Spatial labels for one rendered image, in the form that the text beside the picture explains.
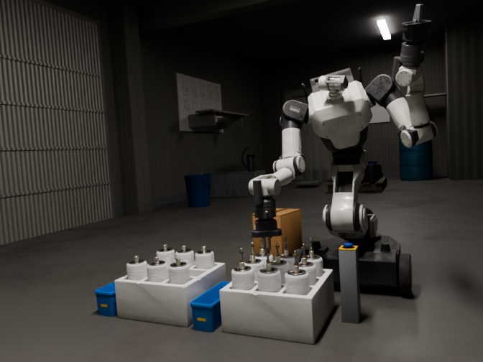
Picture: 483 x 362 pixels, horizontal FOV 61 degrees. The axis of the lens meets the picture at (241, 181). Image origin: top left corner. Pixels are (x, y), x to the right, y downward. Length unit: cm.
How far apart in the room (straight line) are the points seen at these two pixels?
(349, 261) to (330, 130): 60
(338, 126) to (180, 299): 105
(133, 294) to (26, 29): 362
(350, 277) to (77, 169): 397
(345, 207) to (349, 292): 42
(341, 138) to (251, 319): 93
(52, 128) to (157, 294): 338
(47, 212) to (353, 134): 367
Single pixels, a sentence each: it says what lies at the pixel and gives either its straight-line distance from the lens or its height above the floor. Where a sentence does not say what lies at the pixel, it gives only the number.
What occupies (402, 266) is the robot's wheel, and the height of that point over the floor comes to 16.
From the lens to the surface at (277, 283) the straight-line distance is 172.
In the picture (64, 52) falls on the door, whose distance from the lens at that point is 535.
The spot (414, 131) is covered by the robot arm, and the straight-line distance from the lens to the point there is 185.
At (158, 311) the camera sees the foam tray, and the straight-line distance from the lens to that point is 197.
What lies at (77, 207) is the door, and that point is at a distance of 521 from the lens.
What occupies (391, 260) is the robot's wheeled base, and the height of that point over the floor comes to 18.
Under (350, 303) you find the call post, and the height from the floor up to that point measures 8.
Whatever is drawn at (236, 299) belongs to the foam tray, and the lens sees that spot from 175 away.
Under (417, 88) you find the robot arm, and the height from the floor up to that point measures 95.
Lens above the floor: 74
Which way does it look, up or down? 4 degrees down
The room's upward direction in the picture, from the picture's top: 3 degrees counter-clockwise
